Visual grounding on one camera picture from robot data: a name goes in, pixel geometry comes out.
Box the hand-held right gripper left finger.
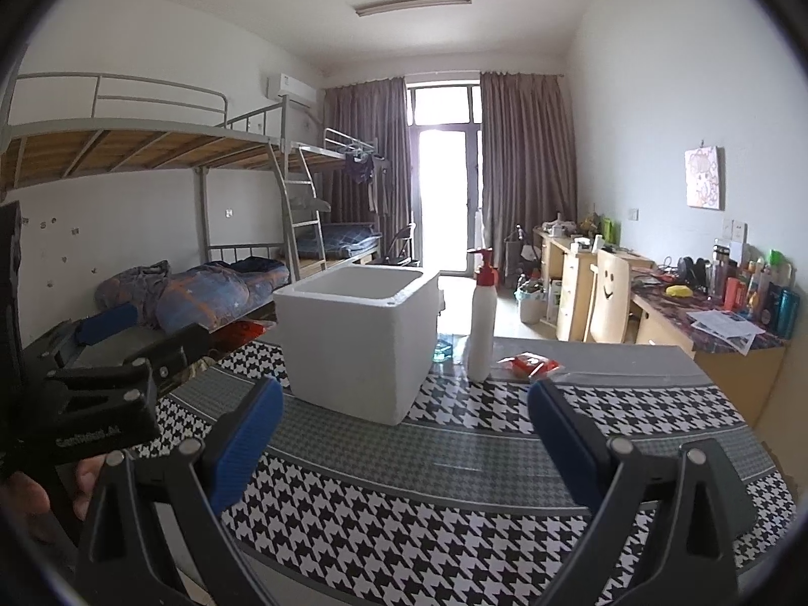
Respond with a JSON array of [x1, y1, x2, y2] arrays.
[[76, 375, 286, 606]]

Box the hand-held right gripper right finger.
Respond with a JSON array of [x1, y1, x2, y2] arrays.
[[527, 379, 739, 606]]

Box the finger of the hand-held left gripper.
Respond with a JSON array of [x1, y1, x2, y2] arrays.
[[44, 325, 211, 395], [25, 301, 141, 368]]

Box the white foam box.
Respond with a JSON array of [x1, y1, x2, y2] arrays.
[[273, 265, 443, 427]]

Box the person's left hand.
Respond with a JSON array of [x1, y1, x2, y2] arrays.
[[0, 456, 105, 545]]

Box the blue patterned quilt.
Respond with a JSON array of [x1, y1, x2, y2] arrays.
[[94, 259, 291, 332]]

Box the houndstooth tablecloth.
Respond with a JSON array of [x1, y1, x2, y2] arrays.
[[132, 334, 799, 606]]

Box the red snack packet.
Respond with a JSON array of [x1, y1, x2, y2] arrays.
[[497, 353, 563, 381]]

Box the white pump bottle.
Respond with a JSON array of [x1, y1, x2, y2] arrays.
[[466, 247, 499, 383]]

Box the white trash bin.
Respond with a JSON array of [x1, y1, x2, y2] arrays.
[[514, 284, 547, 324]]

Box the wooden smiley chair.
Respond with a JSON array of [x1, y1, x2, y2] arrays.
[[584, 249, 632, 343]]

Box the wooden desk with drawers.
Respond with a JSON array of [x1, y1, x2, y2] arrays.
[[533, 227, 654, 342]]

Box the wooden desk with patterned cover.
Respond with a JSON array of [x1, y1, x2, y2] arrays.
[[628, 271, 790, 424]]

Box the large metal bunk bed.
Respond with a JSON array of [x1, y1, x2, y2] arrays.
[[0, 72, 297, 329]]

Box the small metal bunk bed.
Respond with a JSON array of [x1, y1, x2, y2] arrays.
[[278, 91, 386, 266]]

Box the printed papers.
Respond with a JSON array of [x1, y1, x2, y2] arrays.
[[685, 309, 765, 355]]

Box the black trolley bag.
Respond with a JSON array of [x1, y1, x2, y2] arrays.
[[505, 225, 540, 279]]

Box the black round device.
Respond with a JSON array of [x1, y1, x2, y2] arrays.
[[677, 257, 711, 288]]

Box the black folding chair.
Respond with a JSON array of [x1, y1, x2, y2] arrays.
[[385, 222, 419, 266]]

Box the row of toiletry bottles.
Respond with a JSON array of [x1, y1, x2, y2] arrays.
[[710, 238, 801, 338]]

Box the dark hanging clothes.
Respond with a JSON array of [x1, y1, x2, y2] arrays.
[[344, 148, 386, 212]]

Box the glass balcony door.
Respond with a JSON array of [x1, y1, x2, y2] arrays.
[[407, 81, 484, 275]]

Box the white air conditioner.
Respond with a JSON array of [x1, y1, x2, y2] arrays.
[[265, 72, 317, 107]]

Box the brown curtain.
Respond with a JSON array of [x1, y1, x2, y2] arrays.
[[323, 77, 411, 266], [480, 71, 578, 279]]

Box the ceiling tube light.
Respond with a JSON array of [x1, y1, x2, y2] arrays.
[[353, 0, 473, 17]]

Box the cartoon wall picture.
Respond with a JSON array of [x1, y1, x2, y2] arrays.
[[685, 146, 725, 209]]

